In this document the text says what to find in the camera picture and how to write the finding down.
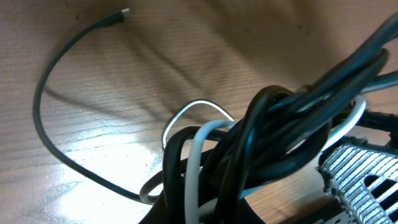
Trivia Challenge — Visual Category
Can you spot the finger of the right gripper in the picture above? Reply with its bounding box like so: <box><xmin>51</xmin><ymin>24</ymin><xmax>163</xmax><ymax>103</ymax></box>
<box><xmin>318</xmin><ymin>144</ymin><xmax>397</xmax><ymax>224</ymax></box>

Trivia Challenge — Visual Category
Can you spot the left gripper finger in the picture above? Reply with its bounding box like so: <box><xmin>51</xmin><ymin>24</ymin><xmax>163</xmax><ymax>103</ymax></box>
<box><xmin>332</xmin><ymin>110</ymin><xmax>398</xmax><ymax>150</ymax></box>

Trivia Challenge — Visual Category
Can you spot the black usb cable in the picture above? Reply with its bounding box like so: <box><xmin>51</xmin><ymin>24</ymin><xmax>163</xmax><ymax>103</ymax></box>
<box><xmin>138</xmin><ymin>12</ymin><xmax>398</xmax><ymax>224</ymax></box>

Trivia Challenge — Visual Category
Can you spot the white usb cable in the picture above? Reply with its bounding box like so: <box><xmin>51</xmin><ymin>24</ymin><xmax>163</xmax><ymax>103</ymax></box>
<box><xmin>139</xmin><ymin>95</ymin><xmax>368</xmax><ymax>224</ymax></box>

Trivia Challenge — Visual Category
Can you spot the thin black cable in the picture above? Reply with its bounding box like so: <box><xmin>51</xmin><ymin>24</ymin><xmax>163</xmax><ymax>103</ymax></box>
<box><xmin>32</xmin><ymin>8</ymin><xmax>153</xmax><ymax>205</ymax></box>

